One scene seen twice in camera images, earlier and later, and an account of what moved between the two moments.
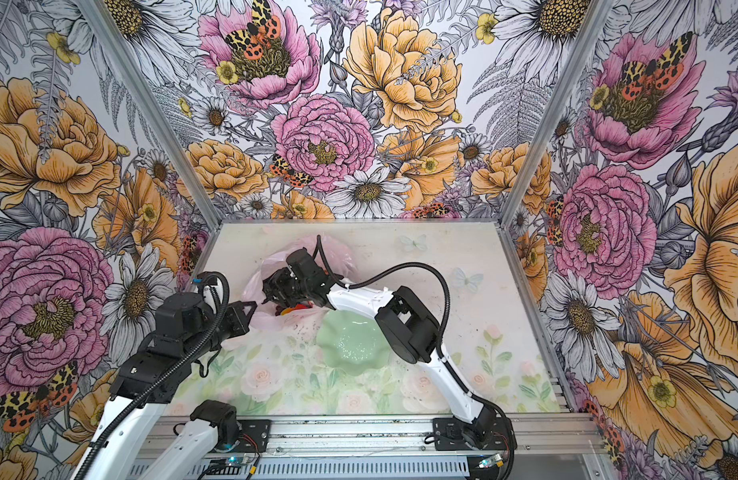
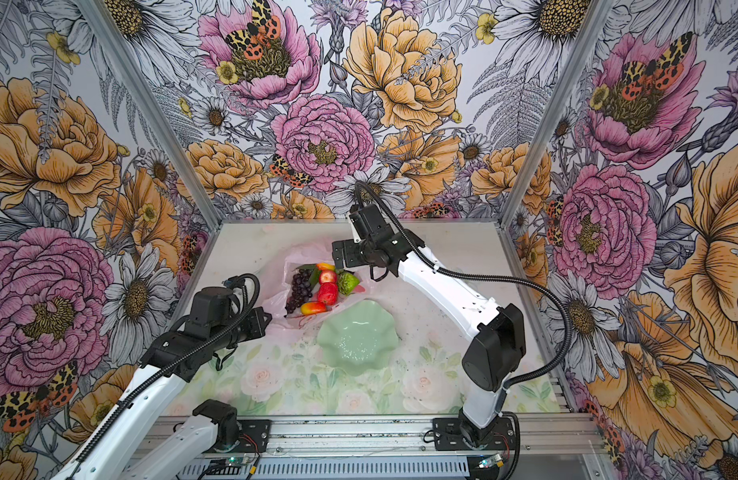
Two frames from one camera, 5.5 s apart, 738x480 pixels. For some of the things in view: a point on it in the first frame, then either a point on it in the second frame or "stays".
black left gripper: x=241 y=323 -> x=257 y=327
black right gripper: x=277 y=278 -> x=351 y=258
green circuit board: x=495 y=460 stays
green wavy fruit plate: x=352 y=343 stays
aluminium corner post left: x=134 y=70 stays
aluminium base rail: x=382 y=436 stays
